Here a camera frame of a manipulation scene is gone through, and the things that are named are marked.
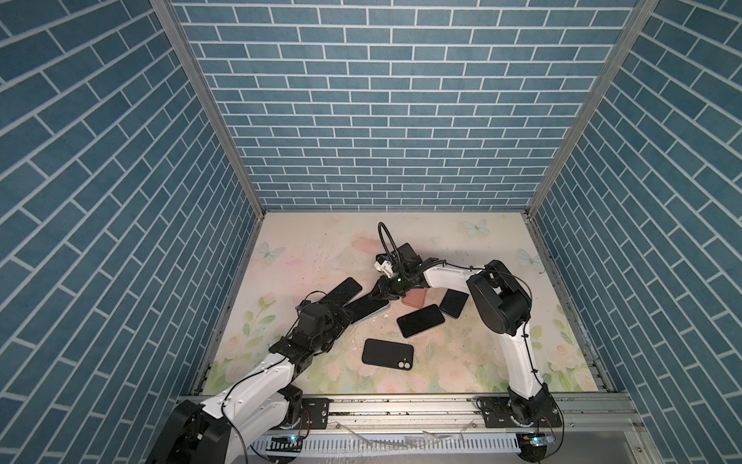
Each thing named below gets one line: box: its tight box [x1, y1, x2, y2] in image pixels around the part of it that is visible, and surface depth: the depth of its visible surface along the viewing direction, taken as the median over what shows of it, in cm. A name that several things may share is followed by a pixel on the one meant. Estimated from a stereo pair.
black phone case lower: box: [361, 338, 415, 371], surface depth 86 cm
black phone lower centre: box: [396, 303, 446, 338], surface depth 93 cm
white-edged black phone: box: [343, 298, 391, 324], surface depth 92 cm
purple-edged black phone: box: [319, 276, 363, 307], surface depth 98 cm
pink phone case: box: [400, 288, 428, 309], surface depth 97 cm
